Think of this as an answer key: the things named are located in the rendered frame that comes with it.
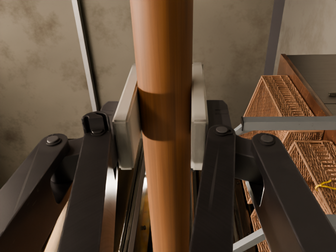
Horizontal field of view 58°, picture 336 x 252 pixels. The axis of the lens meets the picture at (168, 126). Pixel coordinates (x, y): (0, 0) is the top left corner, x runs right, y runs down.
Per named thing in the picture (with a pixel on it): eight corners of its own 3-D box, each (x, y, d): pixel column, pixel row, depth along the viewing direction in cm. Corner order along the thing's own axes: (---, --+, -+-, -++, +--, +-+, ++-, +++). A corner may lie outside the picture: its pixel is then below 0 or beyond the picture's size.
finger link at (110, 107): (111, 184, 14) (46, 183, 14) (128, 122, 18) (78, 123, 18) (106, 158, 13) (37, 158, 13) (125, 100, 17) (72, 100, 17)
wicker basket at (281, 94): (301, 207, 155) (247, 206, 157) (274, 140, 202) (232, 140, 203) (326, 129, 128) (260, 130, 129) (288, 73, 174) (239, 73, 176)
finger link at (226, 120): (208, 157, 12) (283, 159, 12) (204, 99, 17) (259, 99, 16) (207, 184, 13) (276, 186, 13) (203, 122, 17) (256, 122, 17)
